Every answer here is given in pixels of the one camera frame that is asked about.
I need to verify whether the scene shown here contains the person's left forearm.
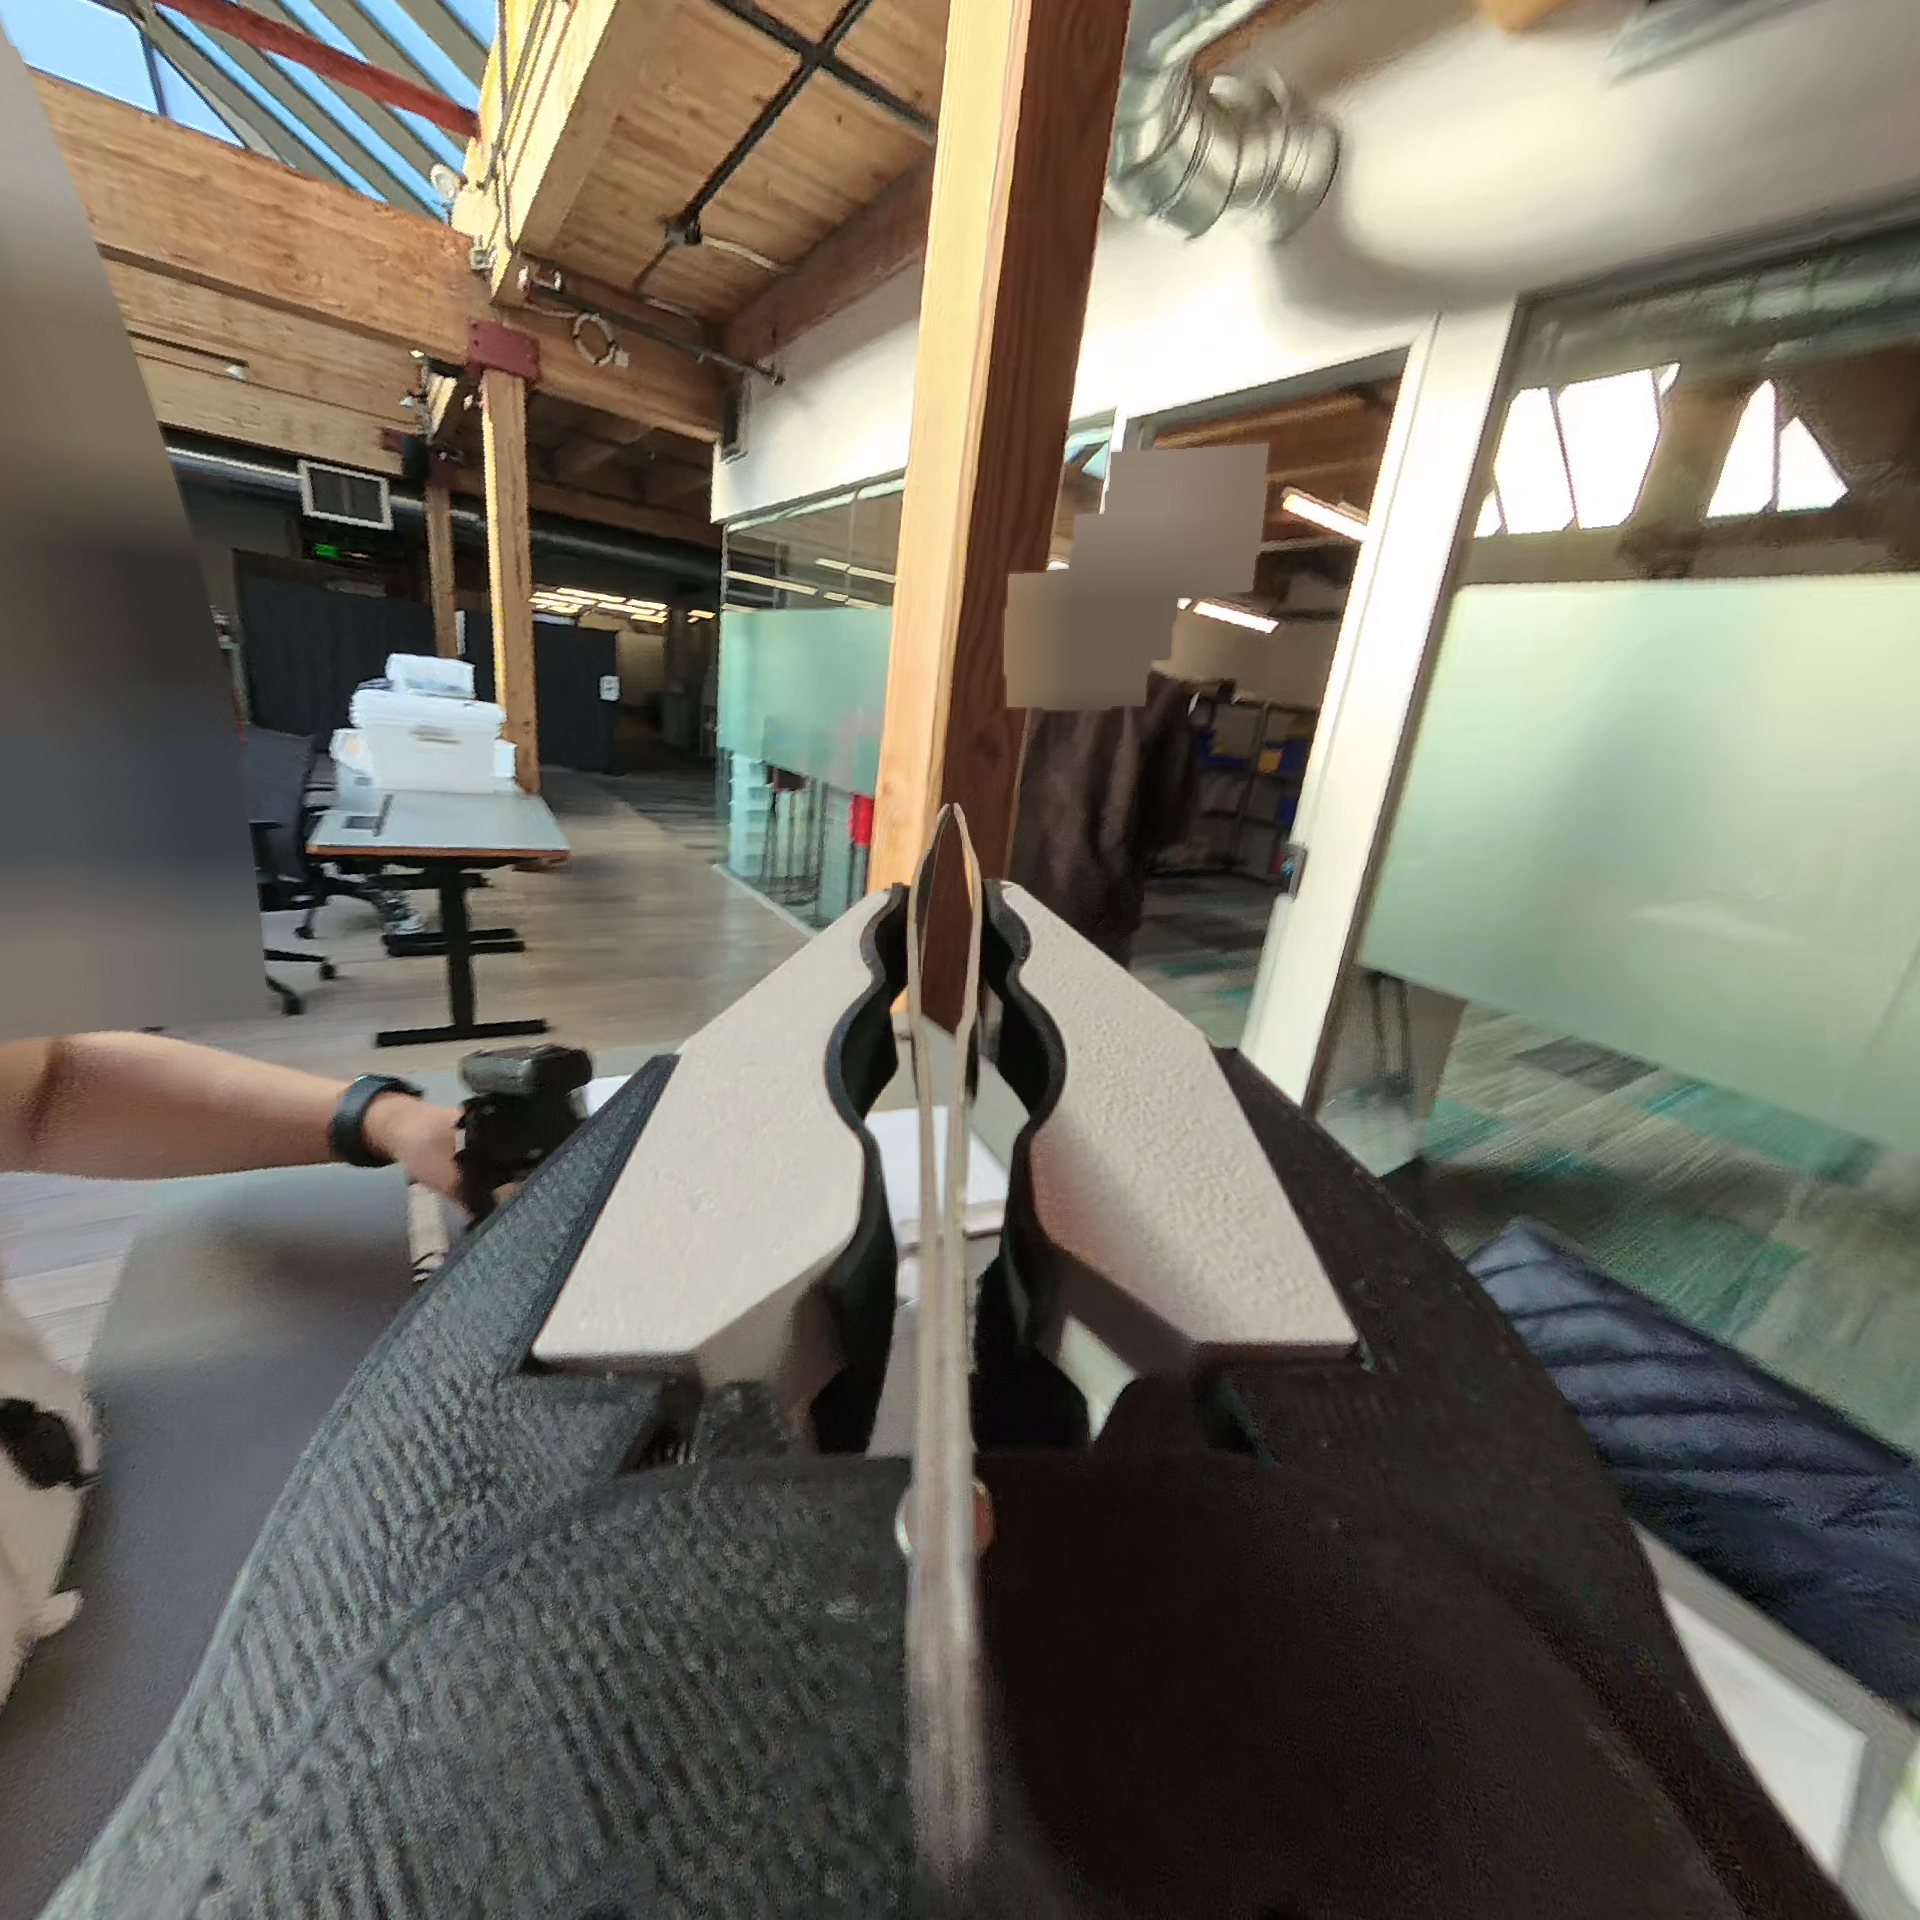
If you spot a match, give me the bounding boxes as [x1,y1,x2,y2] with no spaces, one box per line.
[0,1033,406,1188]

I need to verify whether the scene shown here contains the shelves with coloured bins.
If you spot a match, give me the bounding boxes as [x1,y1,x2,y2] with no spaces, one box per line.
[1184,696,1324,880]

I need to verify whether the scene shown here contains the metal tweezers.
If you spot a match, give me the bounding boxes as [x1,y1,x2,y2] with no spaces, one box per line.
[899,801,998,1892]

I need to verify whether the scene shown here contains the grey desk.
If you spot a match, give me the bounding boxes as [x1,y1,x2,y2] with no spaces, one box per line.
[0,1163,513,1878]

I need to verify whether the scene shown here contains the dark wristband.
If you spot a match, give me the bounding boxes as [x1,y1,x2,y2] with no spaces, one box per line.
[326,1072,425,1169]

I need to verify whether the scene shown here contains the red pipe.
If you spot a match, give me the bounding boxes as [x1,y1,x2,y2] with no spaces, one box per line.
[157,0,481,140]

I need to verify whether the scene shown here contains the black office chair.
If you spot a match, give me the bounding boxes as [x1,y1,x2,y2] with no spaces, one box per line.
[240,728,344,1016]

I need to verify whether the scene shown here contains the grey table with black legs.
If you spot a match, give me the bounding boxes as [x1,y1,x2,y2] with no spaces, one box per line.
[307,787,575,1050]

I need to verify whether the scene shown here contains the white door frame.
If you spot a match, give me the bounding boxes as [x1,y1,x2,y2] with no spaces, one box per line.
[1242,300,1525,1113]

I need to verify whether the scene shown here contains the silver ventilation duct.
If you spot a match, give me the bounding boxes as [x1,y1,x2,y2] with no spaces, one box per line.
[1107,0,1345,243]

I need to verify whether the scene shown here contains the window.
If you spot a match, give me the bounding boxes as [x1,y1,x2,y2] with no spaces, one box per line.
[30,0,499,226]

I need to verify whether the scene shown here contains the beige shirt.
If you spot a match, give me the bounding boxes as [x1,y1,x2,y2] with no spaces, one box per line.
[0,1289,100,1704]

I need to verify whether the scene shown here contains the thick wooden column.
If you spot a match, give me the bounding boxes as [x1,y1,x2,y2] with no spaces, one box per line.
[867,0,1134,1036]

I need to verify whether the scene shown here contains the person's left hand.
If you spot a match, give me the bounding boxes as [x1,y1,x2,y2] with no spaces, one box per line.
[393,1100,471,1203]

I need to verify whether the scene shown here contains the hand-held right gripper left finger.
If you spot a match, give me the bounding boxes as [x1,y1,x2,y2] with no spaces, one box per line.
[533,886,909,1453]

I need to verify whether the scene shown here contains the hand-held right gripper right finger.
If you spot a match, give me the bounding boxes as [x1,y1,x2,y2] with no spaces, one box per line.
[980,882,1359,1427]

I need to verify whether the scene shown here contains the black badge reel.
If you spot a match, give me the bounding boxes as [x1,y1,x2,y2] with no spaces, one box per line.
[0,1395,96,1490]

